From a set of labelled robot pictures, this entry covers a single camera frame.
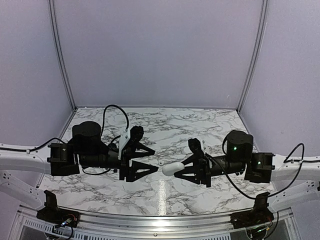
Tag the left corner aluminium post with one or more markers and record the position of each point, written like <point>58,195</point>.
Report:
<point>59,54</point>

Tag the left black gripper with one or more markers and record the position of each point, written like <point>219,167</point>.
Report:
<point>128,153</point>

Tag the white earbud charging case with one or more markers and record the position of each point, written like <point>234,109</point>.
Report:
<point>172,168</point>

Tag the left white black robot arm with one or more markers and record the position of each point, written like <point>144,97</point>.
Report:
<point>84,150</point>

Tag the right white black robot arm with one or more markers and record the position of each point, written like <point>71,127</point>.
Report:
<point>257,167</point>

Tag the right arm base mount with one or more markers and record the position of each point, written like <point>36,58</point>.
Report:
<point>259,214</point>

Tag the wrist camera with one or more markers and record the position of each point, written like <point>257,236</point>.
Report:
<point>128,141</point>
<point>196,147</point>

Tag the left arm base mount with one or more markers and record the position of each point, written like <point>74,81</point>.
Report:
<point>53,214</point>

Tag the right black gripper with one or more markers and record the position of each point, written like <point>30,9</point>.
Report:
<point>202,172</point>

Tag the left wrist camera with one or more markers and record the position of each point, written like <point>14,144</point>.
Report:
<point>128,141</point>

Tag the right corner aluminium post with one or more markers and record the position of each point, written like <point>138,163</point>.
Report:
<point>255,54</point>

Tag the corner aluminium post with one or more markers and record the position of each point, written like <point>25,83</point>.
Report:
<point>59,54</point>
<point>255,54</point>

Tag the aluminium front rail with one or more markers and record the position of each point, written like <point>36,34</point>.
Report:
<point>103,226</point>

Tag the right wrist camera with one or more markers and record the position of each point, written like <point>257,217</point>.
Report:
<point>196,147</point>

